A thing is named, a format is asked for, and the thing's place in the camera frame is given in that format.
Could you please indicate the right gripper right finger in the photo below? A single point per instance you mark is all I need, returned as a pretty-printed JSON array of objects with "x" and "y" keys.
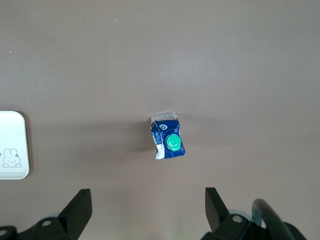
[{"x": 217, "y": 212}]

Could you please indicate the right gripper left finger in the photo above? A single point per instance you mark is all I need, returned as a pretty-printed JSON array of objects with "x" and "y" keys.
[{"x": 75, "y": 215}]

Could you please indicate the blue white milk carton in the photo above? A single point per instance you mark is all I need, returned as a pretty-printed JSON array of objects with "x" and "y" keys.
[{"x": 172, "y": 142}]

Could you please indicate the white rabbit print tray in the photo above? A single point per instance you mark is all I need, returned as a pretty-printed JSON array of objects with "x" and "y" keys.
[{"x": 12, "y": 140}]

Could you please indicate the brown table cover mat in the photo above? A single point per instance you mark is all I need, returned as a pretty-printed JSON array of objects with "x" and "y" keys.
[{"x": 160, "y": 62}]

